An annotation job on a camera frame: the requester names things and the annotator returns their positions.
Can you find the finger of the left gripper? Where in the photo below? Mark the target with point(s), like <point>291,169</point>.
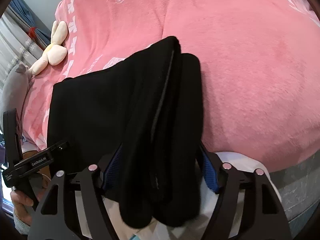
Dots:
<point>12,131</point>

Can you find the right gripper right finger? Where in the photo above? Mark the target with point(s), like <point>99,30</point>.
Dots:
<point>248,205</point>

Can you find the black pants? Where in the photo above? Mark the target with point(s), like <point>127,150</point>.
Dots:
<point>146,115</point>

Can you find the person's left hand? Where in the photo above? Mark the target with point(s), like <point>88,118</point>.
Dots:
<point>20,202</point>

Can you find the grey plush toy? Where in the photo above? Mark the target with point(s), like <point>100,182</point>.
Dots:
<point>15,90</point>

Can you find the cream flower plush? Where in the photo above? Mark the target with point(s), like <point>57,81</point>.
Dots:
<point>55,52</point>

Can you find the striped curtain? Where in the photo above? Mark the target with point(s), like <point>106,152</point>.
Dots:
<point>23,37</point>

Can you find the pink fleece blanket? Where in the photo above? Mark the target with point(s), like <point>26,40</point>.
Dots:
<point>259,63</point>

